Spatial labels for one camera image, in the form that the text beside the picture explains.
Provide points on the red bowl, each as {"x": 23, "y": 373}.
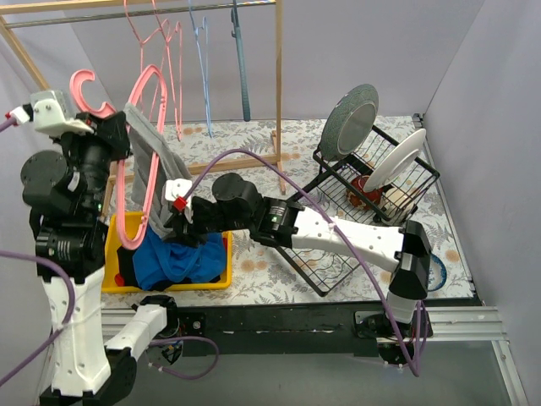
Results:
{"x": 374, "y": 196}

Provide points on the black tank top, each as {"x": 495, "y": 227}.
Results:
{"x": 146, "y": 276}
{"x": 205, "y": 277}

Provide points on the wooden clothes rack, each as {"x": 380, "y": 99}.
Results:
{"x": 275, "y": 159}

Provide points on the grey tank top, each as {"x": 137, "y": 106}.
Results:
{"x": 153, "y": 158}

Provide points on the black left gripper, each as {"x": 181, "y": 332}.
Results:
{"x": 112, "y": 130}

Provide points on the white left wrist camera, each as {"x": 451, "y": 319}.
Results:
{"x": 50, "y": 114}

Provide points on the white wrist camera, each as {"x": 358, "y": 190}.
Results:
{"x": 50, "y": 114}
{"x": 175, "y": 193}

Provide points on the blue white porcelain bowl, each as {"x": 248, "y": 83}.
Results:
{"x": 437, "y": 274}

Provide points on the thick pink hanger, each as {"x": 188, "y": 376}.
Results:
{"x": 76, "y": 89}

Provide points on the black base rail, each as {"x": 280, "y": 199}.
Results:
{"x": 357, "y": 328}

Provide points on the white plate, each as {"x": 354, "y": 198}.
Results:
{"x": 396, "y": 161}

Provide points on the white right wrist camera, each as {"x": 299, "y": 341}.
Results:
{"x": 175, "y": 193}

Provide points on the blue tank top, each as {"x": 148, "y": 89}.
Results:
{"x": 178, "y": 261}

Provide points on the light blue hanger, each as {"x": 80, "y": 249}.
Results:
{"x": 201, "y": 38}

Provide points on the yellow plastic tray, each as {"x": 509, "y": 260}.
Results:
{"x": 112, "y": 254}

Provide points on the cream bowl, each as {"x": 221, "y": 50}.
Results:
{"x": 397, "y": 207}

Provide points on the grey-blue hanger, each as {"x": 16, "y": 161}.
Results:
{"x": 237, "y": 35}

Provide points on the floral table mat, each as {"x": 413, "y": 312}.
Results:
{"x": 260, "y": 275}

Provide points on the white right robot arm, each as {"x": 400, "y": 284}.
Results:
{"x": 404, "y": 252}

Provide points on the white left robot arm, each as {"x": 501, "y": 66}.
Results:
{"x": 65, "y": 190}

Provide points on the grey patterned plate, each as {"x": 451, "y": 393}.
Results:
{"x": 349, "y": 123}

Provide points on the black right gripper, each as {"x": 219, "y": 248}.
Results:
{"x": 183, "y": 224}

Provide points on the black wire dish rack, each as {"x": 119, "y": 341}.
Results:
{"x": 324, "y": 271}

